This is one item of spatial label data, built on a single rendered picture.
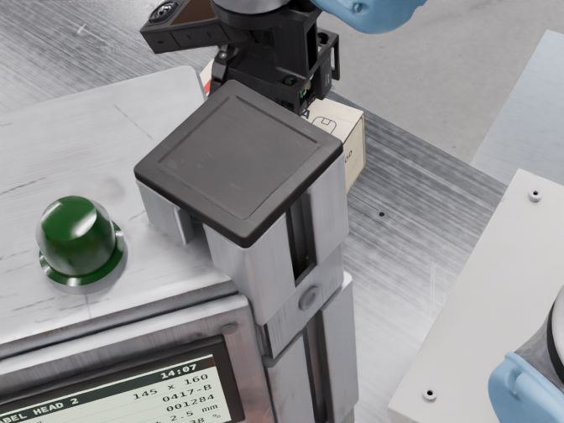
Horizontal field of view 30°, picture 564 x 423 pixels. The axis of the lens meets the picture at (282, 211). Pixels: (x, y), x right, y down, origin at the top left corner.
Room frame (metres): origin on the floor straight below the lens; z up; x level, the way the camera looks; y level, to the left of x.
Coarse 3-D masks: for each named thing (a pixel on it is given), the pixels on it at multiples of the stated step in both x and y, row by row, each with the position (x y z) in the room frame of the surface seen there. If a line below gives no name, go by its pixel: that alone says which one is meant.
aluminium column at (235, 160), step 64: (192, 128) 0.21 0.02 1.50; (256, 128) 0.21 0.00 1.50; (320, 128) 0.20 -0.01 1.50; (192, 192) 0.19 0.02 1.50; (256, 192) 0.18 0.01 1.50; (320, 192) 0.19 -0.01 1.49; (256, 256) 0.17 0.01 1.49; (320, 256) 0.18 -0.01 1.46; (256, 320) 0.17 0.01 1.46; (320, 320) 0.19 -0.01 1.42; (320, 384) 0.19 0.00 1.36
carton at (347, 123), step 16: (208, 64) 0.71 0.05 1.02; (208, 80) 0.69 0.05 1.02; (304, 112) 0.63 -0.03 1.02; (320, 112) 0.63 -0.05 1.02; (336, 112) 0.63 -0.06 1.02; (352, 112) 0.63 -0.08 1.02; (336, 128) 0.61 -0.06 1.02; (352, 128) 0.61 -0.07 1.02; (352, 144) 0.61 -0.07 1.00; (352, 160) 0.61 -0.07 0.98; (352, 176) 0.60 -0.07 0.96
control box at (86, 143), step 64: (0, 128) 0.24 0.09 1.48; (64, 128) 0.24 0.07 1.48; (128, 128) 0.24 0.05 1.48; (0, 192) 0.22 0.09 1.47; (64, 192) 0.21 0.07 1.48; (128, 192) 0.21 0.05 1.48; (0, 256) 0.19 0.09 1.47; (128, 256) 0.18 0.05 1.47; (192, 256) 0.18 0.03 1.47; (0, 320) 0.17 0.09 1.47; (64, 320) 0.17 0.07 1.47; (128, 320) 0.17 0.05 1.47; (192, 320) 0.16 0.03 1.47; (0, 384) 0.15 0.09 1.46; (256, 384) 0.16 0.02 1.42
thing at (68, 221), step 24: (48, 216) 0.19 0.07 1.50; (72, 216) 0.18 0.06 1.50; (96, 216) 0.18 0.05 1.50; (48, 240) 0.18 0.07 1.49; (72, 240) 0.18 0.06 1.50; (96, 240) 0.18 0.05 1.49; (120, 240) 0.19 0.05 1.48; (48, 264) 0.18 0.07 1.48; (72, 264) 0.17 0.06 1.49; (96, 264) 0.18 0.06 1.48; (120, 264) 0.18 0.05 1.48; (72, 288) 0.17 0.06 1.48; (96, 288) 0.17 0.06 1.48
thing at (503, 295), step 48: (528, 192) 0.57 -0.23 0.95; (480, 240) 0.52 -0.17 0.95; (528, 240) 0.51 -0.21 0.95; (480, 288) 0.47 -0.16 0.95; (528, 288) 0.46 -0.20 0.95; (432, 336) 0.43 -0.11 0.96; (480, 336) 0.42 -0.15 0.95; (528, 336) 0.42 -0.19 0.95; (432, 384) 0.38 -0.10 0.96; (480, 384) 0.38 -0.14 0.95
